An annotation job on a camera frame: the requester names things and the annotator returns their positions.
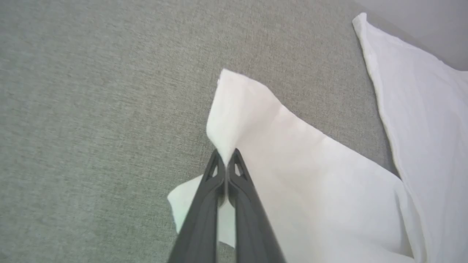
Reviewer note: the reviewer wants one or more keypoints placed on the white garment with grey stitching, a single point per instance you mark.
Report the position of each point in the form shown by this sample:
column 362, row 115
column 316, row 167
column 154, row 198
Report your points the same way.
column 310, row 182

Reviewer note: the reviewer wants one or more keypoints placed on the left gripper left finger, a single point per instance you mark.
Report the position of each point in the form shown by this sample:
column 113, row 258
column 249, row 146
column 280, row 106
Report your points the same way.
column 201, row 226

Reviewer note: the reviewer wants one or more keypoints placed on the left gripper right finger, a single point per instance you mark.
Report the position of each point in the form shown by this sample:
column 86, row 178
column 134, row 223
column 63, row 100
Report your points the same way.
column 252, row 226

